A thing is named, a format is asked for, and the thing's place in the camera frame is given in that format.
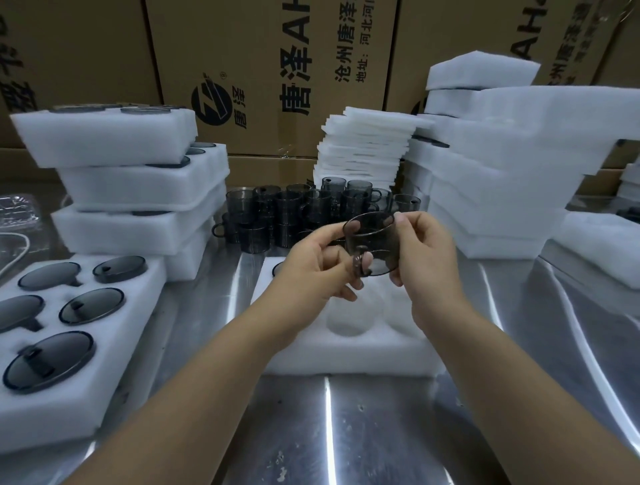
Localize clear plastic packaging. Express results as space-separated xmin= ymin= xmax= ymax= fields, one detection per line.
xmin=0 ymin=194 xmax=45 ymax=233

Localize person's right forearm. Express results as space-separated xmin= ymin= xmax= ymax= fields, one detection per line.
xmin=413 ymin=299 xmax=640 ymax=485

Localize person's left forearm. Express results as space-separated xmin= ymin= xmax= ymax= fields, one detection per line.
xmin=64 ymin=287 xmax=321 ymax=485

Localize white cable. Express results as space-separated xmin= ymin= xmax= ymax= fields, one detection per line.
xmin=0 ymin=232 xmax=32 ymax=291

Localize white foam tray round holes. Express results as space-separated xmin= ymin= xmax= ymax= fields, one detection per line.
xmin=249 ymin=254 xmax=447 ymax=378
xmin=549 ymin=211 xmax=640 ymax=292
xmin=164 ymin=220 xmax=217 ymax=282
xmin=0 ymin=254 xmax=169 ymax=455
xmin=9 ymin=104 xmax=199 ymax=170
xmin=56 ymin=142 xmax=231 ymax=213
xmin=50 ymin=184 xmax=227 ymax=256

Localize stack of thin foam sheets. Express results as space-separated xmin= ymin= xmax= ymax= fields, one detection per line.
xmin=313 ymin=106 xmax=437 ymax=193

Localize cluster of smoky glass cups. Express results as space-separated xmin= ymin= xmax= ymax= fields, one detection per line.
xmin=212 ymin=176 xmax=424 ymax=254

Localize tall stack of foam trays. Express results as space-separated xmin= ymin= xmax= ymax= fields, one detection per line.
xmin=402 ymin=54 xmax=640 ymax=260

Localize person's left hand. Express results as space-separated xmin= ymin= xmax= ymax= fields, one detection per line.
xmin=272 ymin=221 xmax=374 ymax=333

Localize person's right hand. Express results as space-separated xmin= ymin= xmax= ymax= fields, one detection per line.
xmin=389 ymin=210 xmax=474 ymax=333

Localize brown printed cardboard box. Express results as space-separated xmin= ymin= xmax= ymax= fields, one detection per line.
xmin=226 ymin=153 xmax=322 ymax=191
xmin=593 ymin=14 xmax=640 ymax=91
xmin=144 ymin=0 xmax=402 ymax=157
xmin=384 ymin=0 xmax=627 ymax=117
xmin=0 ymin=0 xmax=162 ymax=149

